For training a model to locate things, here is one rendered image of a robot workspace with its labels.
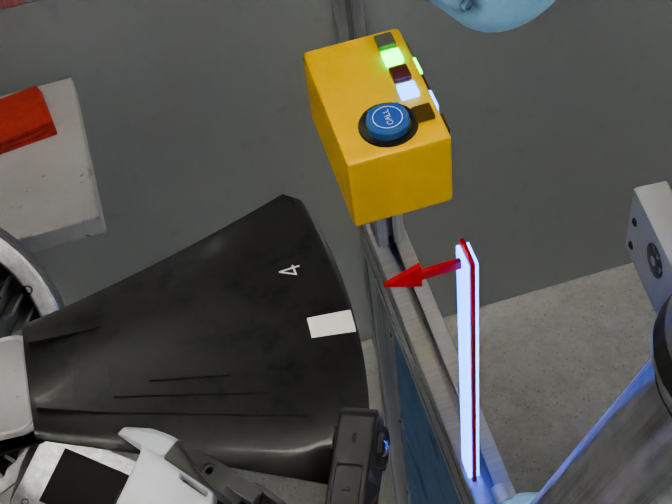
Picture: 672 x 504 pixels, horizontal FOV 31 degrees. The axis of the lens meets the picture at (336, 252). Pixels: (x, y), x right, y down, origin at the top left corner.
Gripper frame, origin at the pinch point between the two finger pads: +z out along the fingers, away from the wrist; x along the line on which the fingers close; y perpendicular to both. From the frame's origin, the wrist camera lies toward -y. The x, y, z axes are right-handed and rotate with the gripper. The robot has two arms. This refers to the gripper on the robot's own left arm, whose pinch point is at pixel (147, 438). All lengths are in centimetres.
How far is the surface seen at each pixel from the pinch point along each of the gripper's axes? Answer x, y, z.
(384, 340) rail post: 58, -36, 15
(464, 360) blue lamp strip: 14.8, -21.7, -9.6
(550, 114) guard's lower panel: 77, -89, 24
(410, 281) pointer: 2.4, -20.1, -7.1
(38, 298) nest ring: 9.9, -6.2, 21.9
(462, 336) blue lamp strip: 11.9, -22.3, -9.3
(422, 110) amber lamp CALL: 14.7, -41.2, 7.8
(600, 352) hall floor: 127, -81, 9
